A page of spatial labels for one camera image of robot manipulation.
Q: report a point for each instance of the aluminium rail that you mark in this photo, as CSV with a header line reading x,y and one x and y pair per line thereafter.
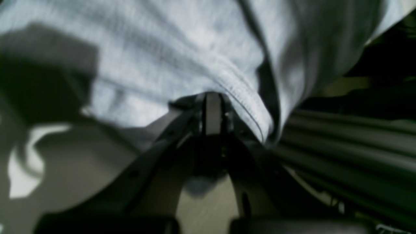
x,y
368,162

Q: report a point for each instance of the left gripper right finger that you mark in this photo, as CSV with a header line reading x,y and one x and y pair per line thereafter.
x,y
269,199

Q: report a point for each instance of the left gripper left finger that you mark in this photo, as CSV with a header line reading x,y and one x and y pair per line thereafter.
x,y
143,199

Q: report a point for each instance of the grey T-shirt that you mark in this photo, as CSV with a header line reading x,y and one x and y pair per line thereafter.
x,y
266,55

